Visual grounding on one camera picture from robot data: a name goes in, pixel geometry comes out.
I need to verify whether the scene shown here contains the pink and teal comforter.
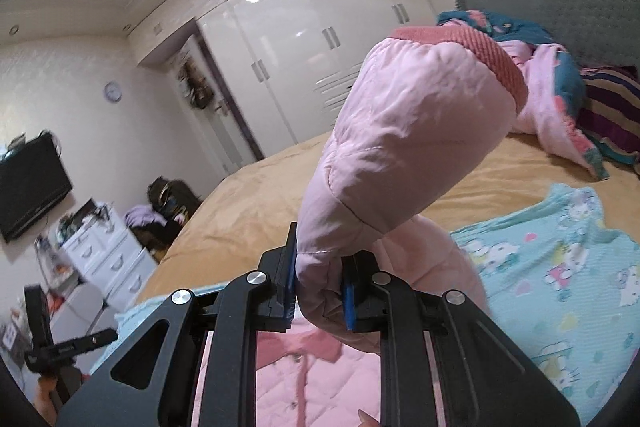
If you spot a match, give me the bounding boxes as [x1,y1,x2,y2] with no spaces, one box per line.
[437,10,608,181]

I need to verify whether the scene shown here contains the white bedroom door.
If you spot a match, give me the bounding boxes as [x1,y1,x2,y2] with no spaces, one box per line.
[171,36,255,176]

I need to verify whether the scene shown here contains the white drawer chest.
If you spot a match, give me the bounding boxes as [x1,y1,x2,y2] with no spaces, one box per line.
[60,199,157,312]

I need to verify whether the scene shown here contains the purple cloth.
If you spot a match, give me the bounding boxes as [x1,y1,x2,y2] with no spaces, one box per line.
[124,205,166,228]

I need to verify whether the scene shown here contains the dark bag pile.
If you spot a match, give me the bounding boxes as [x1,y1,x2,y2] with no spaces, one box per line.
[127,176,203,253]

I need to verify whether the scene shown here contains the grey padded headboard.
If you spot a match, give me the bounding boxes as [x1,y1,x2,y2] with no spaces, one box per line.
[456,0,639,67]

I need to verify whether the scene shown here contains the person's left hand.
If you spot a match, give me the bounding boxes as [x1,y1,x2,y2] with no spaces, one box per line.
[34,376,58,426]

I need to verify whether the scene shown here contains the white glossy wardrobe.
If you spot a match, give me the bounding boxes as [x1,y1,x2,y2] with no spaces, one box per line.
[129,0,435,156]

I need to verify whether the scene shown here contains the hello kitty blue sheet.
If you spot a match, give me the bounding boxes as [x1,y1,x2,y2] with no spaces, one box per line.
[89,182,640,423]

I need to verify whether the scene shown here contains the door hanging decoration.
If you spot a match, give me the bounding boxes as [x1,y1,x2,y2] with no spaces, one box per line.
[178,58,215,109]

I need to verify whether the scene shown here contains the round wall clock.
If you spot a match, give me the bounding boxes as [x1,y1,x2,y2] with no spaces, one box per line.
[103,81,122,103]

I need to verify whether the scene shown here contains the black wall television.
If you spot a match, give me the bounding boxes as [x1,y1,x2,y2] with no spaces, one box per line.
[0,132,73,243]

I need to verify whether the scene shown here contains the pink quilted jacket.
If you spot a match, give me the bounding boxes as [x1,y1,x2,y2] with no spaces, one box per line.
[192,24,530,427]

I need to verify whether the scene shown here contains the tan bed blanket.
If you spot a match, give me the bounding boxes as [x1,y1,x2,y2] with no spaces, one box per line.
[138,134,639,301]

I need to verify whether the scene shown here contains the striped dark pillow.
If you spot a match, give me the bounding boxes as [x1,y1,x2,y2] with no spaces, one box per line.
[577,66,640,173]

